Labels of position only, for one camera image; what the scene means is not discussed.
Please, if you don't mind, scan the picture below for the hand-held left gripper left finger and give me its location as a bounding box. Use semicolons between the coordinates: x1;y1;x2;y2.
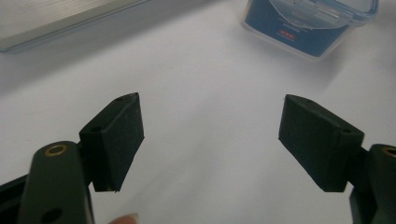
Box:
17;91;146;224

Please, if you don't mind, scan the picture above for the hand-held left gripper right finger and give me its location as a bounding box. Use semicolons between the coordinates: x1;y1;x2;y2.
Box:
277;93;396;224

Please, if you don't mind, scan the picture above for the clear plastic container blue label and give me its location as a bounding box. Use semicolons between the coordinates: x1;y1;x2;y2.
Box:
240;0;380;61

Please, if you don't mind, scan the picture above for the grey flat panel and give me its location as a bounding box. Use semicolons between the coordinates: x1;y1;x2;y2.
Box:
0;0;150;53

